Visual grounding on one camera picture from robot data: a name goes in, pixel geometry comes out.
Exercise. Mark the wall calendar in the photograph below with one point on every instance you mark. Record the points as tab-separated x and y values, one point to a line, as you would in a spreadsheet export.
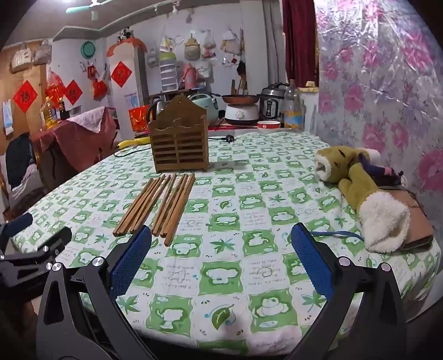
131	101

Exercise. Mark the row of wooden chopsticks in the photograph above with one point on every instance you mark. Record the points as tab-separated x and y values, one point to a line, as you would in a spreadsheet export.
142	206

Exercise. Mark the teal plastic basin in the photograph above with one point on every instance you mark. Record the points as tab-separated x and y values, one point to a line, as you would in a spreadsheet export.
88	49

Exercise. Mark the white plastic drawer tower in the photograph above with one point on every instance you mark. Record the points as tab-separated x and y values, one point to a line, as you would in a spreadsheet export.
169	72

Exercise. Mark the beige handbag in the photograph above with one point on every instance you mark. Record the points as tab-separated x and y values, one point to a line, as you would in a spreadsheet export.
21	59

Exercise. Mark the green white patterned tablecloth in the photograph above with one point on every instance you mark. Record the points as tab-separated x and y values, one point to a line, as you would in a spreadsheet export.
242	214

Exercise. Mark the green ceiling fan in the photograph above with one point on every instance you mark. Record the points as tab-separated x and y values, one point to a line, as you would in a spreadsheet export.
83	8

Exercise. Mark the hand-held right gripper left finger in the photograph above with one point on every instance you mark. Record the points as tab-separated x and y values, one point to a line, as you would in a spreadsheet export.
133	263

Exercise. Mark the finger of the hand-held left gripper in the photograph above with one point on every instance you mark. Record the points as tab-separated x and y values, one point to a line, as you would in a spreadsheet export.
53	240
20	223

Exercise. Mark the clear packaged bag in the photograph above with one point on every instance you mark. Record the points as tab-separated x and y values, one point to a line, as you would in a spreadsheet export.
42	52

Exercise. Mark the wooden chopstick holder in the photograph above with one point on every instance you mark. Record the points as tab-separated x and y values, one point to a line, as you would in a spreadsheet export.
178	145

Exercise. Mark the red plastic hanging bag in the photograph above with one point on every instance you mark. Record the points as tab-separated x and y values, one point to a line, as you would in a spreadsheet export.
55	86

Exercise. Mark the orange hanging bag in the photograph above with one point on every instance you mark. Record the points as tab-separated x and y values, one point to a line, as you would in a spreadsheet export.
100	90

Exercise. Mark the clear plastic bottle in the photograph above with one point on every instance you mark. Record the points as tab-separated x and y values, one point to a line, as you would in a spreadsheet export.
293	110

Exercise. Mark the red diamond paper decoration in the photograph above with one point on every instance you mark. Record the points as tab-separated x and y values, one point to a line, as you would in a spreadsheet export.
121	74
73	92
25	96

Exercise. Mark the black white plush toy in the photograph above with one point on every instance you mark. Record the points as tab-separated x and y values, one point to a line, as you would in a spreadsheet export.
124	35

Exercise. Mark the white hanging bag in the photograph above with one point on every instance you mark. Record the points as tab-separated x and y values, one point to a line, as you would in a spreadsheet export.
205	69

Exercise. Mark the purple knit cloth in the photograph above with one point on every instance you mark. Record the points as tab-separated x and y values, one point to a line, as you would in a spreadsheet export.
379	169

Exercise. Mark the dark sauce bottle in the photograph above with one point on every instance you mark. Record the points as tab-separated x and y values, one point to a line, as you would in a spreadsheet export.
62	110

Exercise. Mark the dark red curtain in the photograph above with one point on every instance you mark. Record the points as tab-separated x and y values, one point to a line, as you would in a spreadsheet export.
299	45

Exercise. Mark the black silver pressure cooker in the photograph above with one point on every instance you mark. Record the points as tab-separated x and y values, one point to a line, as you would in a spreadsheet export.
273	102

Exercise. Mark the pink white cloth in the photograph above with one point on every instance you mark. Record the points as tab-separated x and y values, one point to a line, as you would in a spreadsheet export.
88	119

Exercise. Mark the green fleece-lined mitten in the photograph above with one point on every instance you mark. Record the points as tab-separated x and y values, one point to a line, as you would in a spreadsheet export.
377	207
337	162

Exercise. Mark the blue white hanging cloth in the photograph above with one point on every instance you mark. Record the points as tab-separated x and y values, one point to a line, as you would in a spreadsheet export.
8	117

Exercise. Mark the white red bowl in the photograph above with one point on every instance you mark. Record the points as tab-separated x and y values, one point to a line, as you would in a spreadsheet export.
269	127

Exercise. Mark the orange cloth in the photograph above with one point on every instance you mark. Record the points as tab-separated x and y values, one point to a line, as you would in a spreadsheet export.
126	44

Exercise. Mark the clear plastic hanging bag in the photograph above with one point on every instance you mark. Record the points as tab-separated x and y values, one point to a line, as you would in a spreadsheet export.
231	43
209	45
166	44

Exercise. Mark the beige hanging bag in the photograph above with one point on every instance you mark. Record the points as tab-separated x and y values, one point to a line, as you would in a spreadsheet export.
192	48

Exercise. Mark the red gift bag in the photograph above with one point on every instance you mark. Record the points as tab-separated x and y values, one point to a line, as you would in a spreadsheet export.
138	119

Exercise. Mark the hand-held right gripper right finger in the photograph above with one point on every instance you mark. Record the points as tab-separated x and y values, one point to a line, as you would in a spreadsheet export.
311	258

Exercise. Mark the yellow electric frying pan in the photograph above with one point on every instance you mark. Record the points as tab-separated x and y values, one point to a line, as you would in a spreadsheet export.
133	142

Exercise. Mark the steel electric kettle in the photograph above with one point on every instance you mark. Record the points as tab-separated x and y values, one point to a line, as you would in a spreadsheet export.
157	109

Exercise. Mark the table with red cloth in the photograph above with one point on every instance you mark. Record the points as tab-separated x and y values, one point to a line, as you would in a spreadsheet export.
76	145

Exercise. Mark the yellow cooking oil bottle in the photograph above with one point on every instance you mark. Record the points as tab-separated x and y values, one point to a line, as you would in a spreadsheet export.
48	114

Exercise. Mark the mint green rice cooker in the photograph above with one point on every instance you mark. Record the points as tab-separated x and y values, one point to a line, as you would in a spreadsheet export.
207	105

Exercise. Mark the black hanging bag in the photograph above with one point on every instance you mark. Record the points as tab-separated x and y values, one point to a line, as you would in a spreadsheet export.
241	67

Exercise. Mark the white electric cooker base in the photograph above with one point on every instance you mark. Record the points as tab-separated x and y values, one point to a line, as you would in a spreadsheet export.
242	113

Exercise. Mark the pink thermos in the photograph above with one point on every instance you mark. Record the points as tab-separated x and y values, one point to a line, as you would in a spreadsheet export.
189	78

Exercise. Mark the white fridge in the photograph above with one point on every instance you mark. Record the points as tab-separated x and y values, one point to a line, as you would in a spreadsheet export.
138	83

